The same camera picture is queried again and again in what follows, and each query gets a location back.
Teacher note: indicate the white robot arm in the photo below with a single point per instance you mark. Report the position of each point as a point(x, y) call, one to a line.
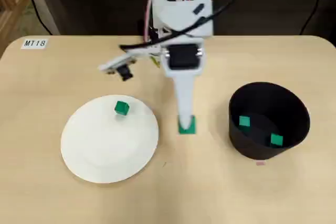
point(173, 11)

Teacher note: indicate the black plastic cup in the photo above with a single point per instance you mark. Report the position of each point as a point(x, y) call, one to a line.
point(249, 148)

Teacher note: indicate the white wrist camera board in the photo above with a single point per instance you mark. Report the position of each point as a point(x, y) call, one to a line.
point(115, 62)

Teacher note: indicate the small pink sticker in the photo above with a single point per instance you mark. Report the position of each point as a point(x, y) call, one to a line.
point(261, 163)

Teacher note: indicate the white slanted post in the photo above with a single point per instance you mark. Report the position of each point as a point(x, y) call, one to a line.
point(43, 11)

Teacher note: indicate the yellow-green tape strip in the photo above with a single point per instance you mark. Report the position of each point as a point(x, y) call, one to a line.
point(156, 62)

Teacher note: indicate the white round plate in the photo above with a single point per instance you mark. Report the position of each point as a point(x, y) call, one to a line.
point(105, 150)

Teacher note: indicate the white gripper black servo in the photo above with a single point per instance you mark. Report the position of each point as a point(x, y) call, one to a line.
point(182, 57)

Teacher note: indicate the wooden shelf unit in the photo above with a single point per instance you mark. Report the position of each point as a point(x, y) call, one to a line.
point(10, 6)

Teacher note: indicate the white label MT18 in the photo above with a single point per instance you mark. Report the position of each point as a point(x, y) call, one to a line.
point(35, 43)

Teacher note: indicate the green cube block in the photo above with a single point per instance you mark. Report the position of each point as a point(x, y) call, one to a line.
point(244, 121)
point(193, 128)
point(122, 108)
point(277, 140)

